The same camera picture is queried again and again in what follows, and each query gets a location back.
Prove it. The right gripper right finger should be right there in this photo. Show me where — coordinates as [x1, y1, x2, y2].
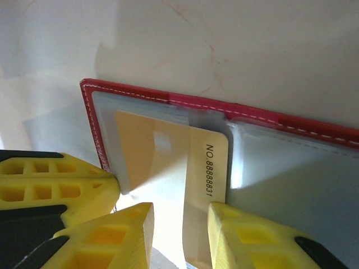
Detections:
[207, 201, 350, 269]

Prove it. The red leather card holder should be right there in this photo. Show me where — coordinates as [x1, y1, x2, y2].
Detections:
[80, 78, 359, 269]

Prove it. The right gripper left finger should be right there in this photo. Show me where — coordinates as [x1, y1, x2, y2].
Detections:
[16, 202, 155, 269]

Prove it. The gold credit card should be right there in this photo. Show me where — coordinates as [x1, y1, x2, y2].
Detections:
[114, 109, 229, 266]

